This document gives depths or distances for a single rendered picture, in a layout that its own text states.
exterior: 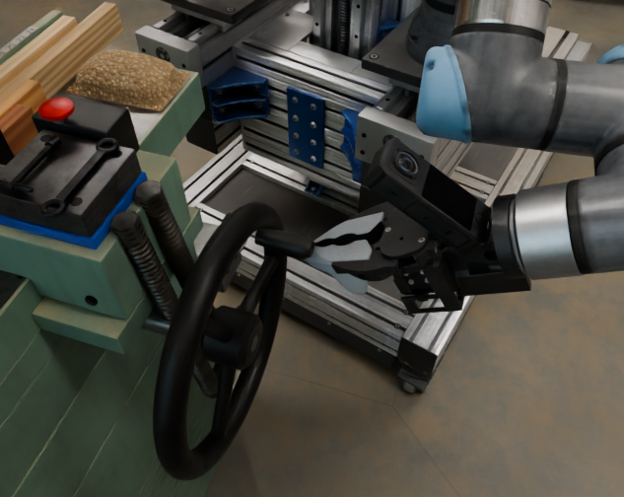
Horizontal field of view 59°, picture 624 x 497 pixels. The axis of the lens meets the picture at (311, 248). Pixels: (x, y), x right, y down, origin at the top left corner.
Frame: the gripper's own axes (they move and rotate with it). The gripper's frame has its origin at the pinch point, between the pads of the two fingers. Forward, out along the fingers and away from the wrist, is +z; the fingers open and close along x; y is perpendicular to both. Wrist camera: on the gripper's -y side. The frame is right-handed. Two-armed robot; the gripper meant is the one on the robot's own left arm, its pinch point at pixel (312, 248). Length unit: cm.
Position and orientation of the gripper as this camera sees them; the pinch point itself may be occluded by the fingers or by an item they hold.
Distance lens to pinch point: 56.3
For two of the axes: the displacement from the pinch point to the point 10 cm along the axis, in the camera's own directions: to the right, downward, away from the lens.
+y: 4.8, 6.8, 5.6
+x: 3.1, -7.3, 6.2
